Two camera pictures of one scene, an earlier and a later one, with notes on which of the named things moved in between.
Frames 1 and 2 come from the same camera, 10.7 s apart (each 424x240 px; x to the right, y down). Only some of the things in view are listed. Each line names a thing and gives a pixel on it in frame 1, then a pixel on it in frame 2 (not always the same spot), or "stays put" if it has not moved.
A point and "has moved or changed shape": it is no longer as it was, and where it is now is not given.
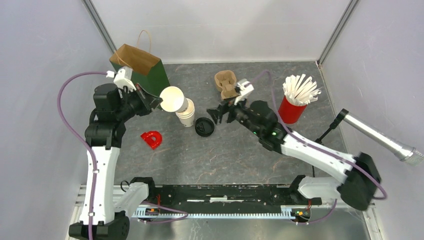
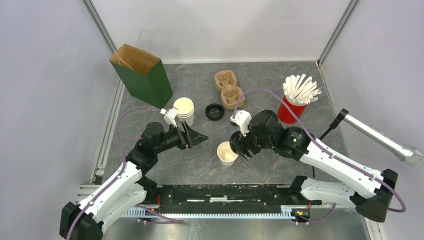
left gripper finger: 151,101 -> 193,138
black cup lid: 204,127 has moved or changed shape
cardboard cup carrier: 225,81 stays put
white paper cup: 173,100 -> 225,155
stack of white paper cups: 187,117 stays put
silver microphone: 407,154 stays put
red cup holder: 290,113 stays put
